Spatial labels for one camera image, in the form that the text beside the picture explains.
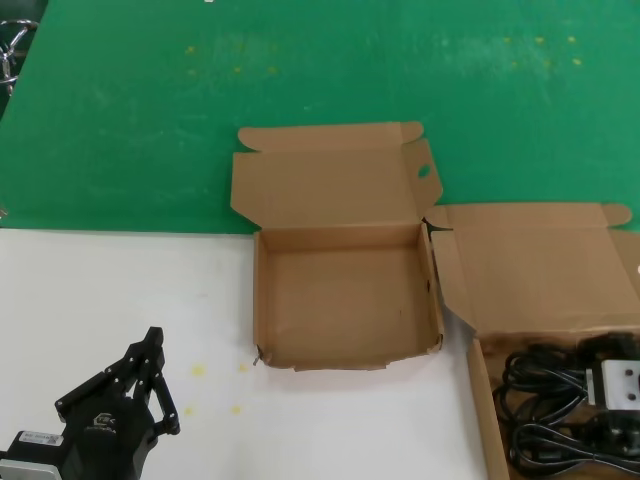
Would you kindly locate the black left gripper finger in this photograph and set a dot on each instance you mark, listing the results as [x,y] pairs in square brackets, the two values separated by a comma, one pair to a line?
[162,390]
[100,380]

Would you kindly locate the open brown cardboard box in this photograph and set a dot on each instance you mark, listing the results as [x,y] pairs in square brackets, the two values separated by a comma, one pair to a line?
[345,300]
[525,280]

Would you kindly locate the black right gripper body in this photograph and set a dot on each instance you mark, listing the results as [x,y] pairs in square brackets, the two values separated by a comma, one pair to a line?
[622,430]

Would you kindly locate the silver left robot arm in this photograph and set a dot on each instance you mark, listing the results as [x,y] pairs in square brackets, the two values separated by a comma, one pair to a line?
[30,465]

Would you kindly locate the green felt cloth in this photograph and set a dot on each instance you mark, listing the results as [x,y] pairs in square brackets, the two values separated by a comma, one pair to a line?
[150,125]

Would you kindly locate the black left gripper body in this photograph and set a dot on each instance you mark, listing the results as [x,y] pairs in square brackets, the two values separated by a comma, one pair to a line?
[105,435]

